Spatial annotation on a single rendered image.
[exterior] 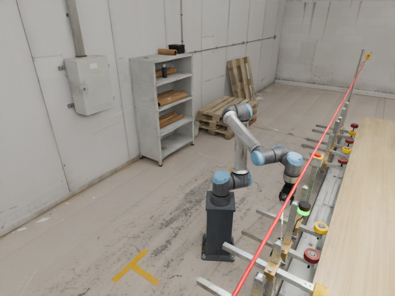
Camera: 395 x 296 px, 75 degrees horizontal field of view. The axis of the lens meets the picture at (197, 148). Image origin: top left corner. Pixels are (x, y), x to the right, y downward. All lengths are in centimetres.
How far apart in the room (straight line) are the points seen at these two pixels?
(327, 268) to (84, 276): 199
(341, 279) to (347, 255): 18
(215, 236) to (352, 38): 744
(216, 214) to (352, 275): 112
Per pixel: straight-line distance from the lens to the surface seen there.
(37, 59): 313
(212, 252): 264
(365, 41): 888
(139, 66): 366
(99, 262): 280
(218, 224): 238
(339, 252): 172
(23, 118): 313
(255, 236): 170
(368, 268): 171
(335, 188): 277
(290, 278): 143
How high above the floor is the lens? 206
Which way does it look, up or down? 27 degrees down
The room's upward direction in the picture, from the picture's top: straight up
